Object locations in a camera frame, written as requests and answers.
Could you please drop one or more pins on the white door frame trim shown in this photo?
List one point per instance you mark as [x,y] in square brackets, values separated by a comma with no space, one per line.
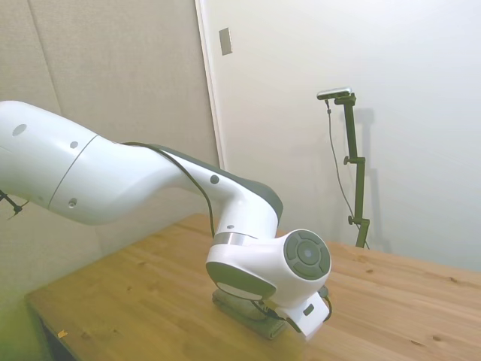
[210,86]

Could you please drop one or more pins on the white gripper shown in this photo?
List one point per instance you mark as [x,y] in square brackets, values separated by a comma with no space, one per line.
[306,319]

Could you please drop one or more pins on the small yellow tape scrap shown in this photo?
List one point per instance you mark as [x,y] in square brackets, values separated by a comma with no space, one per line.
[62,333]

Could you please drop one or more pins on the grey towel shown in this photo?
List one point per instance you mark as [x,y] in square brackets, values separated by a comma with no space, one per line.
[240,309]

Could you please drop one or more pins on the dark green camera stand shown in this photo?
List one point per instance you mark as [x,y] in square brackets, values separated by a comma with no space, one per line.
[357,176]

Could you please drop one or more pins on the grey camera on stand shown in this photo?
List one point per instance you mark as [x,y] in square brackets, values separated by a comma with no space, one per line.
[334,92]

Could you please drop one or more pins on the grey wall plate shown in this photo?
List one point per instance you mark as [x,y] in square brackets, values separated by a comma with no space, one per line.
[225,41]

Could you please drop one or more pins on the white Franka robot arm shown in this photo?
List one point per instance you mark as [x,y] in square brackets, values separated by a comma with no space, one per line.
[112,180]

